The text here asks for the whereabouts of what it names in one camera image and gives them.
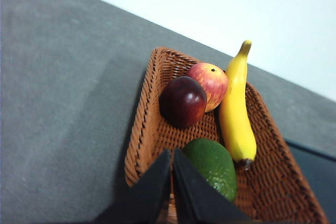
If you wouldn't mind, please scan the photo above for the green avocado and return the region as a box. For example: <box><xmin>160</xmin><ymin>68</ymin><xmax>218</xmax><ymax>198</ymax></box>
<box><xmin>181</xmin><ymin>138</ymin><xmax>238</xmax><ymax>203</ymax></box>

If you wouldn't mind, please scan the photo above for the yellow banana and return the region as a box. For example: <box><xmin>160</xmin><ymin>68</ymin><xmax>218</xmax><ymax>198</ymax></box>
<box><xmin>219</xmin><ymin>39</ymin><xmax>257</xmax><ymax>171</ymax></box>

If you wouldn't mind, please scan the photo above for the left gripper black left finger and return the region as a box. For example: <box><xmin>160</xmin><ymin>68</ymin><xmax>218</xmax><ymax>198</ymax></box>
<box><xmin>93</xmin><ymin>149</ymin><xmax>171</xmax><ymax>224</ymax></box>

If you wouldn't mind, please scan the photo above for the red yellow apple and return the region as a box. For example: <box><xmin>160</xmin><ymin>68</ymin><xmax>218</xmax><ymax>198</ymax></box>
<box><xmin>186</xmin><ymin>62</ymin><xmax>229</xmax><ymax>113</ymax></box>

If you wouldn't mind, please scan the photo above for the black rectangular tray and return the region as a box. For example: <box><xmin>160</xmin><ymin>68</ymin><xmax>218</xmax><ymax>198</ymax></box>
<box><xmin>285</xmin><ymin>140</ymin><xmax>336</xmax><ymax>224</ymax></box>

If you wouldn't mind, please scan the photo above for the dark red plum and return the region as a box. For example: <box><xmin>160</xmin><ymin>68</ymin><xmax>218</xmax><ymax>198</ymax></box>
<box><xmin>159</xmin><ymin>76</ymin><xmax>207</xmax><ymax>129</ymax></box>

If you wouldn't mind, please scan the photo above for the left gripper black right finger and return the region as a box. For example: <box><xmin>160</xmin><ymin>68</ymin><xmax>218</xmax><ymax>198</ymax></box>
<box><xmin>173</xmin><ymin>148</ymin><xmax>254</xmax><ymax>224</ymax></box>

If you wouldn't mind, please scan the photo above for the brown woven wicker basket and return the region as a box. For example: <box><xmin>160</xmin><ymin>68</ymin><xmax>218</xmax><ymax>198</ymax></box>
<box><xmin>123</xmin><ymin>47</ymin><xmax>329</xmax><ymax>224</ymax></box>

